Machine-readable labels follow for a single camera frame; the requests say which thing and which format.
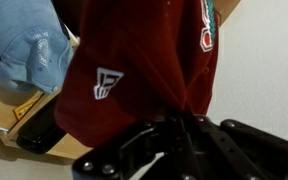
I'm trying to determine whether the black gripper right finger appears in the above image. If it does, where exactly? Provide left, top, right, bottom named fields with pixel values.
left=185, top=115, right=288, bottom=180

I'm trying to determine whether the light blue baseball cap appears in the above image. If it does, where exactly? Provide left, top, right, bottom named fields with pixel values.
left=0, top=0, right=75, bottom=94

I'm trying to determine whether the yellow sticker label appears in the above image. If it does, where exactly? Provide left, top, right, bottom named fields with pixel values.
left=12, top=94, right=45, bottom=122

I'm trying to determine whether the maroon baseball cap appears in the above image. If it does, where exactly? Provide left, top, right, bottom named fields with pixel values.
left=53, top=0, right=220, bottom=149

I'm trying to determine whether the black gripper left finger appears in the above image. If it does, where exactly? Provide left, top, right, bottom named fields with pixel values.
left=72, top=114, right=198, bottom=180

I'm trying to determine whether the black glossy item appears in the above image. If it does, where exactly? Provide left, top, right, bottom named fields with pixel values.
left=16, top=96, right=68, bottom=155

